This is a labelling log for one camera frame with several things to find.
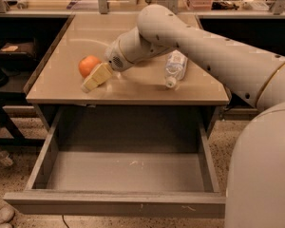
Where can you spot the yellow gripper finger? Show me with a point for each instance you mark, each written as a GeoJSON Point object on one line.
{"type": "Point", "coordinates": [98, 75]}

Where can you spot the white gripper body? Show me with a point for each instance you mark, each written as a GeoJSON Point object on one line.
{"type": "Point", "coordinates": [114, 56]}

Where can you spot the orange fruit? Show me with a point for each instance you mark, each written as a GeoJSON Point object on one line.
{"type": "Point", "coordinates": [87, 64]}

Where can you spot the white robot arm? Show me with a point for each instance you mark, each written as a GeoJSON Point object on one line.
{"type": "Point", "coordinates": [255, 193]}

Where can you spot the grey counter cabinet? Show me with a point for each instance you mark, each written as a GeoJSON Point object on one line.
{"type": "Point", "coordinates": [135, 102]}

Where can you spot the grey open drawer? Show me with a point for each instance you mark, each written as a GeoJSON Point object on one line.
{"type": "Point", "coordinates": [132, 161]}

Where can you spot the clear plastic water bottle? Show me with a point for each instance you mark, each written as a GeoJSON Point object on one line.
{"type": "Point", "coordinates": [175, 68]}

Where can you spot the small clear jar on floor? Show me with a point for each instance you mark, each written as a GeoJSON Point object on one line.
{"type": "Point", "coordinates": [5, 158]}

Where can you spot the white shoe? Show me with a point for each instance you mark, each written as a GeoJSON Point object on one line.
{"type": "Point", "coordinates": [6, 215]}

